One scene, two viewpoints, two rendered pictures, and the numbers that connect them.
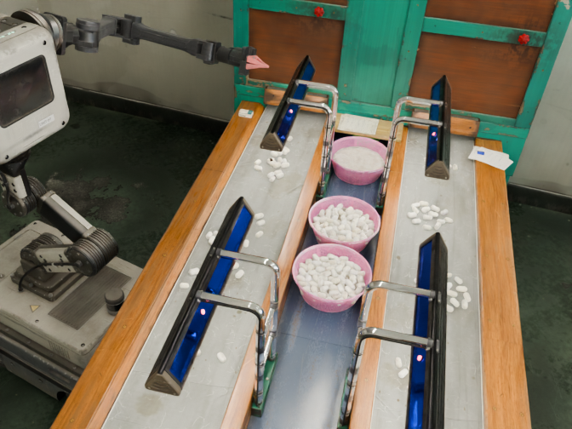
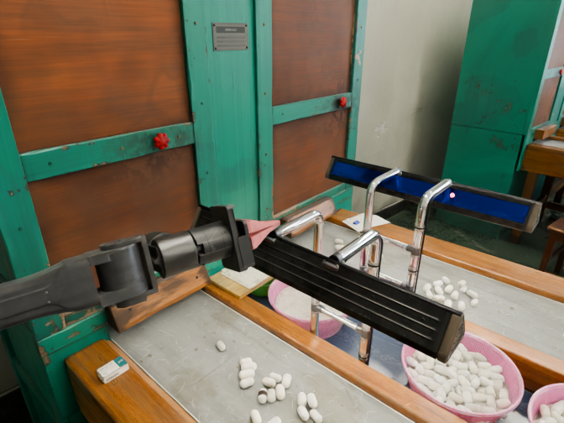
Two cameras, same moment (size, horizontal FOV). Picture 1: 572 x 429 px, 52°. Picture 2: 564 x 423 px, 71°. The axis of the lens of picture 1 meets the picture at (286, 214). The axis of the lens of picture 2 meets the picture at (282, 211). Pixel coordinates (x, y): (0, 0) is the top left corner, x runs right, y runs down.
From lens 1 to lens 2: 1.88 m
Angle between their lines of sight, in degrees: 52
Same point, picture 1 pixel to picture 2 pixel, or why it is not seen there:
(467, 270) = (552, 306)
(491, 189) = not seen: hidden behind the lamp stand
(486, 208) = (450, 253)
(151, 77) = not seen: outside the picture
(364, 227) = (468, 356)
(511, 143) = (346, 206)
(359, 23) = (212, 139)
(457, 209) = (439, 271)
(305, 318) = not seen: outside the picture
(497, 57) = (326, 129)
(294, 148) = (246, 351)
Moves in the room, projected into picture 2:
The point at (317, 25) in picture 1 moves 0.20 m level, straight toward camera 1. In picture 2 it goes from (158, 166) to (216, 180)
